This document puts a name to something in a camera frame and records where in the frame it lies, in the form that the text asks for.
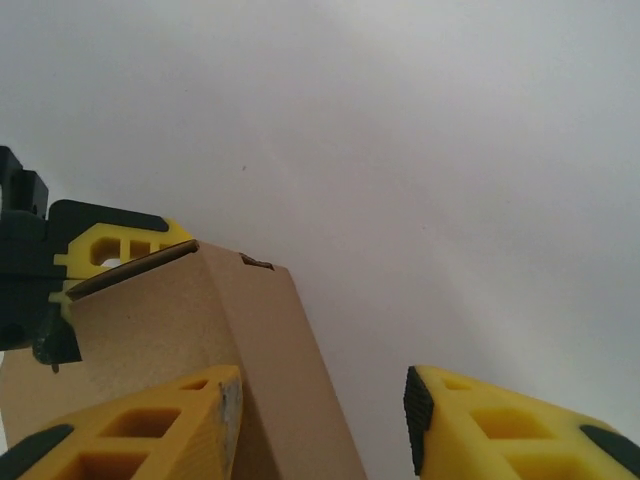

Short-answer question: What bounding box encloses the brown cardboard paper box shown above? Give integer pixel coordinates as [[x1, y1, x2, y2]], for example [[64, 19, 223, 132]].
[[0, 239, 370, 480]]

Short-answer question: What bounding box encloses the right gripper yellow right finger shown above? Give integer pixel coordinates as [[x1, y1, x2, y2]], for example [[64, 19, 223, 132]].
[[403, 364, 640, 480]]

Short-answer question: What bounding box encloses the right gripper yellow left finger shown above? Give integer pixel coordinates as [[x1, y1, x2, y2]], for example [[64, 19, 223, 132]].
[[0, 363, 245, 480]]

